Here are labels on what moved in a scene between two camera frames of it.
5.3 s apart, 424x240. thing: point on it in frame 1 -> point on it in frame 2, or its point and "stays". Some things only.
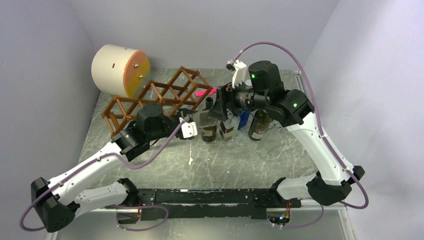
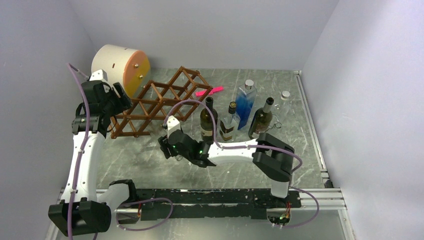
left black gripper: (185, 112) -> (123, 102)
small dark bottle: (227, 127) stays
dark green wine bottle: (208, 125) stays
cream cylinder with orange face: (121, 70) stays
